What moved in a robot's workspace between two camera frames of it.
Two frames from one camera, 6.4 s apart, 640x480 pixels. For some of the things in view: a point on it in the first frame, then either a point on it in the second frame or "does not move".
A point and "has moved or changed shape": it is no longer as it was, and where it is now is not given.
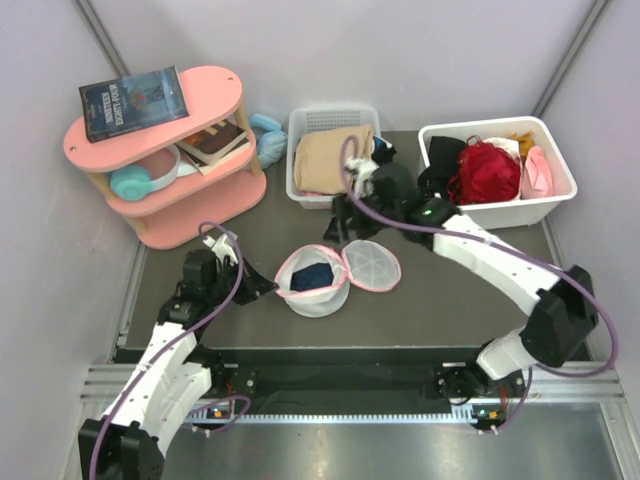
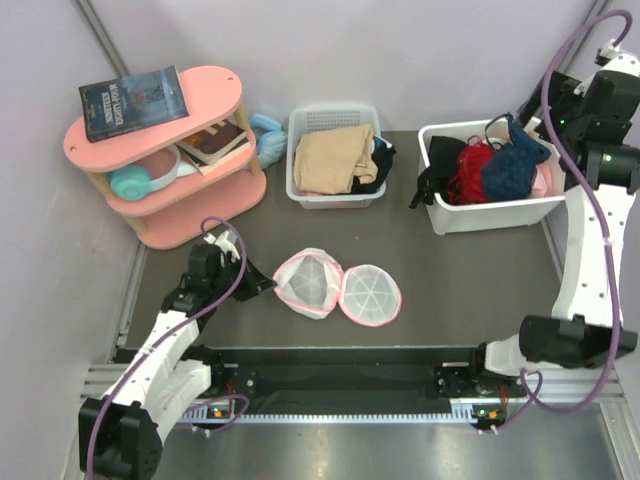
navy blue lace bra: (311, 276) → (509, 167)
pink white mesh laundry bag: (366, 264) has moved or changed shape
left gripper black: (253, 283) does not move
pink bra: (537, 179) does not move
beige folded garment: (317, 157) does not move
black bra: (444, 154) does not move
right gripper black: (344, 208) → (561, 90)
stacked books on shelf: (215, 145) does not move
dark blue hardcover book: (120, 105) does not move
